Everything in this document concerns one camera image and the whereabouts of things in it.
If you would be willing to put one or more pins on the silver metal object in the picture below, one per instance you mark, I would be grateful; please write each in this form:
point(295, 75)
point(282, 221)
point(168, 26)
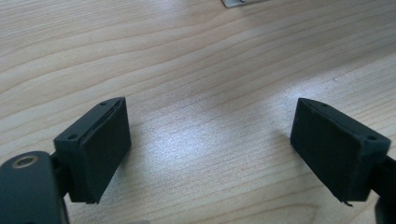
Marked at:
point(239, 2)

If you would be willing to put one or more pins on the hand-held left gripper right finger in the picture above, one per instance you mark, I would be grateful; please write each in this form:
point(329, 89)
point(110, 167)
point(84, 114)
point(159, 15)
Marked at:
point(330, 149)

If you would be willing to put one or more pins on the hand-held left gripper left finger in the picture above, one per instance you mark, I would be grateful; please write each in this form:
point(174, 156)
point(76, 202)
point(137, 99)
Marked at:
point(96, 152)

